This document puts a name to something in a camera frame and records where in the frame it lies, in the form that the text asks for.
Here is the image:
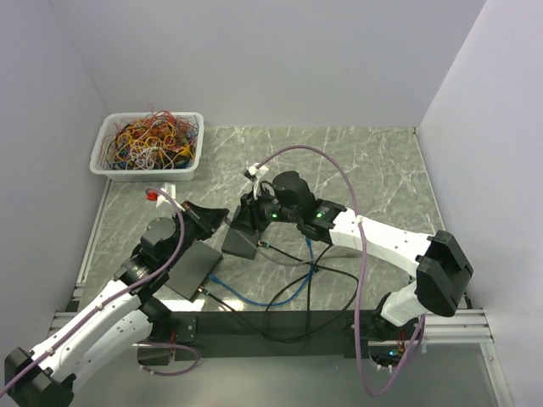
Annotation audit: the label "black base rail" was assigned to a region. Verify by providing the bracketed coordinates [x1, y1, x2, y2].
[169, 309, 425, 362]

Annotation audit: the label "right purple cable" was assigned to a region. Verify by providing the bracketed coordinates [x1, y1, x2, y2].
[258, 146, 426, 398]

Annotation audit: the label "black ethernet cable short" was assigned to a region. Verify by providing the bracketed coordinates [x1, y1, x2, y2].
[259, 238, 344, 344]

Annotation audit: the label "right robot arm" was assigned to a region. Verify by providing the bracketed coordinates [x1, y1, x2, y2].
[230, 165, 473, 341]

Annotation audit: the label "black ethernet cable long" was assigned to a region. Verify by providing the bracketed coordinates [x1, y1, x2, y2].
[199, 270, 361, 343]

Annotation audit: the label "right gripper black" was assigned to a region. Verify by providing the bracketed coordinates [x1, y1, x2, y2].
[230, 183, 301, 236]

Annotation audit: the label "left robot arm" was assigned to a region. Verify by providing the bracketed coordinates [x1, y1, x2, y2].
[1, 201, 229, 406]

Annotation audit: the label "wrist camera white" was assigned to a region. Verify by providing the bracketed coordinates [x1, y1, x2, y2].
[145, 182, 176, 213]
[243, 163, 269, 199]

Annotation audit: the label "white plastic basket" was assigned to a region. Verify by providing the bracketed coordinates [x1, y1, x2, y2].
[89, 110, 204, 182]

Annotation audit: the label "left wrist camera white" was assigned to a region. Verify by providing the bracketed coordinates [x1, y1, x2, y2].
[145, 182, 176, 213]

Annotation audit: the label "blue ethernet cable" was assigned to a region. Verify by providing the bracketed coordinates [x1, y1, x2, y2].
[206, 239, 317, 307]

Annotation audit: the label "black network switch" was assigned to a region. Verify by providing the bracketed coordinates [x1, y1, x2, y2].
[221, 228, 261, 260]
[166, 241, 223, 302]

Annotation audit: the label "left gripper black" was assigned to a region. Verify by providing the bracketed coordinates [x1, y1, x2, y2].
[163, 199, 229, 269]

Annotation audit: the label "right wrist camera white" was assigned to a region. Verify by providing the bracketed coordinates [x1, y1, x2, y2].
[243, 163, 269, 199]

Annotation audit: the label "tangled colourful wires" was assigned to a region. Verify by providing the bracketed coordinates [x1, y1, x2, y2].
[105, 103, 200, 171]

